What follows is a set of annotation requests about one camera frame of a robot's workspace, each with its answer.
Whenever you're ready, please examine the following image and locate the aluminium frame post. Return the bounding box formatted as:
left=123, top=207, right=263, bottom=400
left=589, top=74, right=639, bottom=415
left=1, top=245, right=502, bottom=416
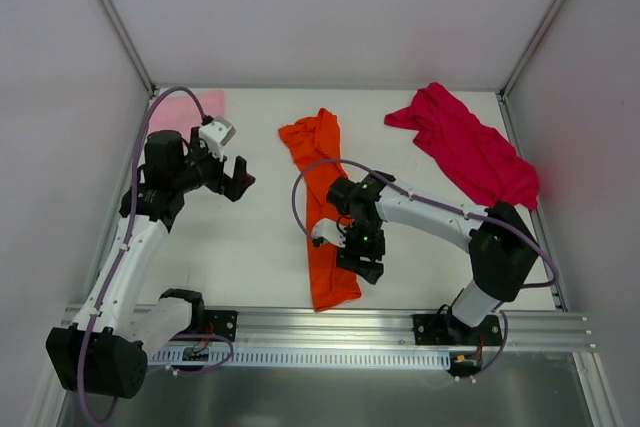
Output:
left=499, top=0, right=599, bottom=96
left=97, top=0, right=156, bottom=95

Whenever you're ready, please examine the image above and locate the magenta t shirt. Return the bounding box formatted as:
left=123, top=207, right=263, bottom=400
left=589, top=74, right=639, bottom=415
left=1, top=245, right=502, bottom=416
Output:
left=384, top=82, right=540, bottom=211

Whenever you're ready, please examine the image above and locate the orange t shirt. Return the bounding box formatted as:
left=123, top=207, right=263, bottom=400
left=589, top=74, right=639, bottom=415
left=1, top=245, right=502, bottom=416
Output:
left=278, top=108, right=361, bottom=312

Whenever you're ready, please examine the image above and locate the front aluminium rail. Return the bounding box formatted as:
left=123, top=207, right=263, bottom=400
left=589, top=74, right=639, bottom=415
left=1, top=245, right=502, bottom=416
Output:
left=55, top=303, right=597, bottom=351

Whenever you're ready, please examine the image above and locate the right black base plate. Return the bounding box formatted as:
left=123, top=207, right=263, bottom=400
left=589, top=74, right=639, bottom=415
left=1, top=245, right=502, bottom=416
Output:
left=411, top=304, right=503, bottom=347

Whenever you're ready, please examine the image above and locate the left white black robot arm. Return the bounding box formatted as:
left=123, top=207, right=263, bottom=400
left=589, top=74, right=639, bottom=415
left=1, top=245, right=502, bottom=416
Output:
left=45, top=120, right=255, bottom=399

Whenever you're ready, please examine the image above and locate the left aluminium frame post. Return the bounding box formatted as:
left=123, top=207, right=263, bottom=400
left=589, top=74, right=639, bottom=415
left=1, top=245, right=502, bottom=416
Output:
left=97, top=0, right=156, bottom=95

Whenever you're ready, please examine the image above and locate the white slotted cable duct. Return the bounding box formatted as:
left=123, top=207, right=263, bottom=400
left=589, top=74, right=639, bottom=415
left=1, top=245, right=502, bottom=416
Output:
left=149, top=345, right=451, bottom=371

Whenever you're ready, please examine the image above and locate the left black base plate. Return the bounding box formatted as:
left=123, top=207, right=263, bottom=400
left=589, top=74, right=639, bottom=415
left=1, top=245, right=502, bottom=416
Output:
left=199, top=309, right=238, bottom=342

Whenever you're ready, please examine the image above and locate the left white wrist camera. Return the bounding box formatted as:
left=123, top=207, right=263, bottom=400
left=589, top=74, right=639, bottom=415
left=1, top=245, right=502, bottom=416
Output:
left=198, top=117, right=236, bottom=160

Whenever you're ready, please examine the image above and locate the folded pink t shirt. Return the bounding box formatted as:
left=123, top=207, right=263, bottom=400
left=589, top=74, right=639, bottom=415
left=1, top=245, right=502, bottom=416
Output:
left=148, top=90, right=226, bottom=139

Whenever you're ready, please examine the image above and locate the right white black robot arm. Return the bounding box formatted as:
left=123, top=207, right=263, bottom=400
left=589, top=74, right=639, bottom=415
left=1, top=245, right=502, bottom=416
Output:
left=311, top=171, right=540, bottom=344

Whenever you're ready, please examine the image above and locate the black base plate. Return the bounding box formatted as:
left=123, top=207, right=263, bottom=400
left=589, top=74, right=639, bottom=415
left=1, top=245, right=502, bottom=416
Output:
left=199, top=309, right=238, bottom=342
left=411, top=304, right=503, bottom=347

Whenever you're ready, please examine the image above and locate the right aluminium frame post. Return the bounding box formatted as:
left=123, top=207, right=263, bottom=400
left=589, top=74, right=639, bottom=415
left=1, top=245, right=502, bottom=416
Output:
left=499, top=0, right=599, bottom=96

